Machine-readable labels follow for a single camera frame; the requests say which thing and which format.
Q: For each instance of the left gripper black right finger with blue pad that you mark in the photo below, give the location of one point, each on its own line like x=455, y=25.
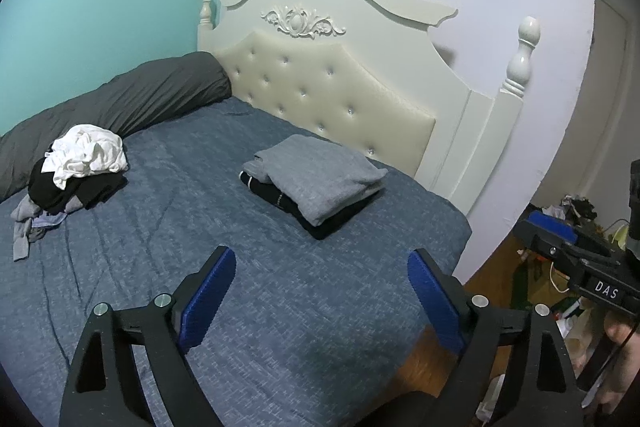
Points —
x=539, y=386

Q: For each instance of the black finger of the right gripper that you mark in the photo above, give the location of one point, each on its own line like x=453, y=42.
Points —
x=544, y=235

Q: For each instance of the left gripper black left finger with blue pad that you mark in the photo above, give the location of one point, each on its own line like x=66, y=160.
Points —
x=104, y=387

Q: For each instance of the grey knit sweater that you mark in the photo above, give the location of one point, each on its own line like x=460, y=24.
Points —
x=320, y=176

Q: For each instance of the black clothes pile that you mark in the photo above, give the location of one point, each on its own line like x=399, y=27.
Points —
x=89, y=190

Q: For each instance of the person's right hand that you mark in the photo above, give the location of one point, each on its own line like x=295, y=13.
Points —
x=619, y=329

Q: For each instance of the small grey garment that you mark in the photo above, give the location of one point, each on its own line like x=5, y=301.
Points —
x=31, y=223

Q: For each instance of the blue speckled bed sheet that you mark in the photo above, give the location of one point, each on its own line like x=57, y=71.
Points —
x=311, y=330

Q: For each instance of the black folded garment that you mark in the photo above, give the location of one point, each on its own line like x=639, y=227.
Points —
x=329, y=225

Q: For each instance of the white crumpled garment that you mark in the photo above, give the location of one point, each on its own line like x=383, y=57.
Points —
x=84, y=150

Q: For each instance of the dark grey long pillow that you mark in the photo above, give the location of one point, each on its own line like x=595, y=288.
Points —
x=151, y=93

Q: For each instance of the cream tufted headboard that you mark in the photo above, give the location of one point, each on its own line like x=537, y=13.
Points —
x=365, y=73

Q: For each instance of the black camera box green light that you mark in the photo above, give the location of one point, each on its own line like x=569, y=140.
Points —
x=633, y=237

